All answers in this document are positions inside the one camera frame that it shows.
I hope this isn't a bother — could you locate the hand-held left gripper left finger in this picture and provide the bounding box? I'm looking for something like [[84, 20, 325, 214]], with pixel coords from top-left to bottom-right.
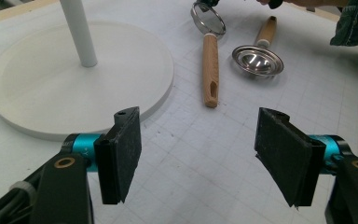
[[71, 106, 143, 205]]

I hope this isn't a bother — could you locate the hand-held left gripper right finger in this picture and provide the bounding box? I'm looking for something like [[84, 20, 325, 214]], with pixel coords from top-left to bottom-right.
[[254, 106, 345, 208]]

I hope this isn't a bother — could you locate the steel funnel with wooden handle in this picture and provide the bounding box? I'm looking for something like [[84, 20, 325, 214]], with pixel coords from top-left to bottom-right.
[[231, 16, 284, 77]]

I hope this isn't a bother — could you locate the mesh strainer with wooden handle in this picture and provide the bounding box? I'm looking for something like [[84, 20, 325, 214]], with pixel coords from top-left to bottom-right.
[[190, 0, 227, 109]]

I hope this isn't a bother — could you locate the white hook rack stand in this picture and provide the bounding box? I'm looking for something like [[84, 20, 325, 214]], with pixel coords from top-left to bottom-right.
[[0, 0, 175, 143]]

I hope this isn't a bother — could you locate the white grid mat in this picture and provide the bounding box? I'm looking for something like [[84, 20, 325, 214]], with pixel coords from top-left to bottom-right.
[[0, 0, 358, 224]]

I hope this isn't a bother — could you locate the left hand-held gripper cable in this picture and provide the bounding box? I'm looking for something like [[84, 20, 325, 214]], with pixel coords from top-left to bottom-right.
[[0, 181, 36, 224]]

